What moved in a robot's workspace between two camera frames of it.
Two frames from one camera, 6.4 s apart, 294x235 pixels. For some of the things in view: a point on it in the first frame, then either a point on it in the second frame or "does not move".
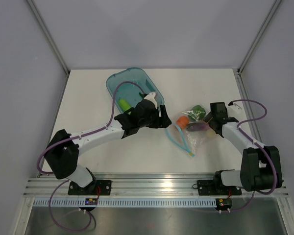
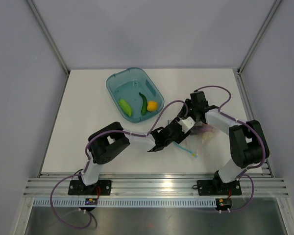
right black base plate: [209, 188] does not move
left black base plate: [96, 187] does not move
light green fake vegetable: [123, 105] does not move
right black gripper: [208, 118] -> [187, 104]
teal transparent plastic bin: [130, 85] does not move
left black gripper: [161, 122] -> [182, 135]
